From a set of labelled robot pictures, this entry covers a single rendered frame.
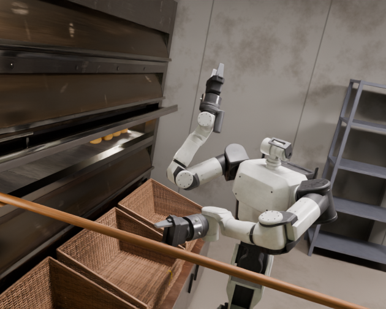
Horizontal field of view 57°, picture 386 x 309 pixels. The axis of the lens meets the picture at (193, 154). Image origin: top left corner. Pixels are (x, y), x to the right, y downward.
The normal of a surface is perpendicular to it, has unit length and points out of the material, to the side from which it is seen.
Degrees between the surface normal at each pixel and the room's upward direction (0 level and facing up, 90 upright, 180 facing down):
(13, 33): 70
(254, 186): 90
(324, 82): 90
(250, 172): 45
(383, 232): 90
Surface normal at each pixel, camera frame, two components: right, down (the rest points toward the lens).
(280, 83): -0.18, 0.23
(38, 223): 0.95, -0.11
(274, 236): 0.03, 0.29
